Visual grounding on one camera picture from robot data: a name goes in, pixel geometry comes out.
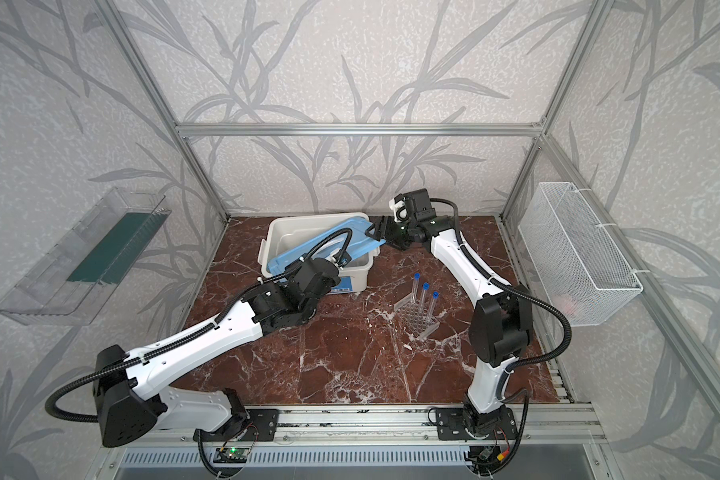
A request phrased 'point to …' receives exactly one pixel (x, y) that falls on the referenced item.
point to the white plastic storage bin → (289, 231)
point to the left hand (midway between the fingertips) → (314, 255)
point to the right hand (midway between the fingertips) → (374, 226)
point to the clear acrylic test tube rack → (413, 318)
